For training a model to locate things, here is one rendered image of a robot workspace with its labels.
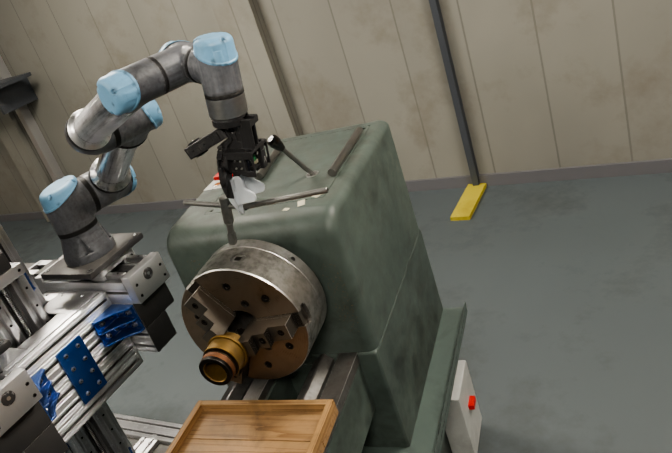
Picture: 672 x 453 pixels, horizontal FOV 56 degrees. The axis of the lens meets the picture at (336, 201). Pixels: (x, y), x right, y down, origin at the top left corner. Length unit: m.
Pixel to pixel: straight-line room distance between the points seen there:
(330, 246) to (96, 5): 4.09
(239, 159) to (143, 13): 3.82
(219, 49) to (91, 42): 4.32
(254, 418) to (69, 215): 0.80
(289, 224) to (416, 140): 2.82
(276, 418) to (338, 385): 0.16
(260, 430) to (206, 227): 0.50
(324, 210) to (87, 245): 0.79
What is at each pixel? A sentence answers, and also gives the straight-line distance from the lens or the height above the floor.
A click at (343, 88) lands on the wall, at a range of 4.27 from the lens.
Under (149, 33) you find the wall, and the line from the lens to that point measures 5.03.
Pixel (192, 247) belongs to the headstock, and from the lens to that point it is 1.61.
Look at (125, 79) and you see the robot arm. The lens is 1.20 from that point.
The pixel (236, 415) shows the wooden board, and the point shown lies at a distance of 1.56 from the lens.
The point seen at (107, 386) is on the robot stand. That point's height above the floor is 0.84.
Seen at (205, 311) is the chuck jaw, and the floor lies 1.16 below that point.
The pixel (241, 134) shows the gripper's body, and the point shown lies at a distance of 1.23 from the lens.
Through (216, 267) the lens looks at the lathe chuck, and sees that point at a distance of 1.40.
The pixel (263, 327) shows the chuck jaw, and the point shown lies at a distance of 1.39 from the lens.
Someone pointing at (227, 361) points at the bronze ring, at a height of 1.10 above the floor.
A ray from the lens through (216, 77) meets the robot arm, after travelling 1.18.
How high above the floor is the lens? 1.83
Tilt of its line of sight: 23 degrees down
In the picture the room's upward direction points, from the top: 19 degrees counter-clockwise
